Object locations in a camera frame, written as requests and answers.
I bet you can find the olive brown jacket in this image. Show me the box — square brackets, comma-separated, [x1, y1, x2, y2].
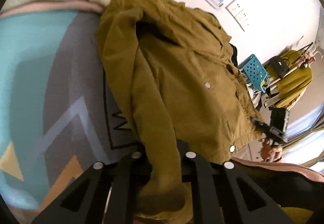
[97, 0, 261, 223]

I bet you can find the person's right hand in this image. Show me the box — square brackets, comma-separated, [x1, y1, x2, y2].
[260, 138, 282, 163]

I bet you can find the mustard garment on rack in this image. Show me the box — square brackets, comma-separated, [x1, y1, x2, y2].
[265, 50, 312, 110]

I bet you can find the teal perforated plastic basket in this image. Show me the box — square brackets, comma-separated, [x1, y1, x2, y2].
[238, 54, 268, 93]

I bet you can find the black bag on rack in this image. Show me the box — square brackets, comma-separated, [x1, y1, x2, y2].
[269, 56, 289, 78]

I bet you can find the teal grey patterned bed sheet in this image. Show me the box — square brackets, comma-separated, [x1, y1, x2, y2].
[1, 11, 137, 223]

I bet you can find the white wall socket panel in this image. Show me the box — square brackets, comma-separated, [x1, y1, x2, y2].
[225, 0, 252, 32]

